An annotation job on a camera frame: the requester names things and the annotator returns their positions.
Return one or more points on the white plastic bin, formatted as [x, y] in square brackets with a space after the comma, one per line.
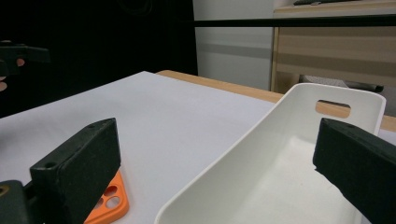
[249, 186]

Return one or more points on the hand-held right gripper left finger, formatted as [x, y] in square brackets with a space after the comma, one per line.
[81, 161]

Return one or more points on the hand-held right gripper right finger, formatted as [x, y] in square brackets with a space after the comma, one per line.
[358, 161]

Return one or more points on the white cabinet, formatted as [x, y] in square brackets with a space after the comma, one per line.
[233, 62]

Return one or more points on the wooden desk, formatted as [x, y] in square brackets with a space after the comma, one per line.
[336, 46]

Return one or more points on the orange phone case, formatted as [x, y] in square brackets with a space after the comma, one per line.
[102, 215]

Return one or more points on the black curtain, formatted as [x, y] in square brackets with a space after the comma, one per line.
[93, 46]

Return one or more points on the dark rolled object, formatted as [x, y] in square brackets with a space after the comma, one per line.
[336, 82]

